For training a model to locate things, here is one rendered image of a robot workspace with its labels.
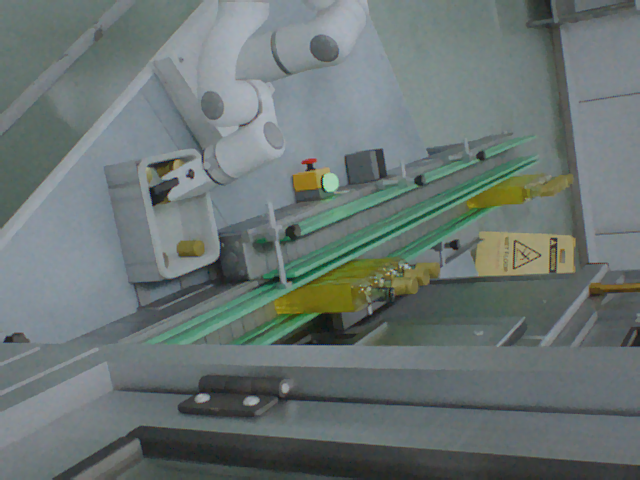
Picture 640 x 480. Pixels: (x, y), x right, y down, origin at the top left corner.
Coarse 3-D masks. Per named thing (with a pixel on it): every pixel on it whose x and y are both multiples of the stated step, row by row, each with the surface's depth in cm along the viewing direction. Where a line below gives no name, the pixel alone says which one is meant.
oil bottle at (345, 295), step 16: (304, 288) 159; (320, 288) 157; (336, 288) 155; (352, 288) 153; (288, 304) 162; (304, 304) 160; (320, 304) 158; (336, 304) 156; (352, 304) 154; (368, 304) 154
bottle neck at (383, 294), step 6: (372, 288) 154; (378, 288) 153; (384, 288) 152; (390, 288) 151; (372, 294) 153; (378, 294) 152; (384, 294) 151; (390, 294) 151; (372, 300) 153; (378, 300) 153; (384, 300) 152; (390, 300) 151
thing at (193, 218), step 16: (144, 160) 140; (160, 160) 143; (144, 176) 140; (144, 192) 140; (208, 192) 154; (160, 208) 153; (176, 208) 157; (192, 208) 156; (208, 208) 154; (160, 224) 152; (176, 224) 156; (192, 224) 157; (208, 224) 155; (160, 240) 152; (176, 240) 156; (208, 240) 156; (160, 256) 142; (176, 256) 156; (208, 256) 154; (160, 272) 143; (176, 272) 145
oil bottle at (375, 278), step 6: (324, 276) 166; (330, 276) 165; (336, 276) 164; (342, 276) 163; (348, 276) 162; (354, 276) 161; (360, 276) 160; (366, 276) 159; (372, 276) 159; (378, 276) 159; (372, 282) 158; (378, 282) 158
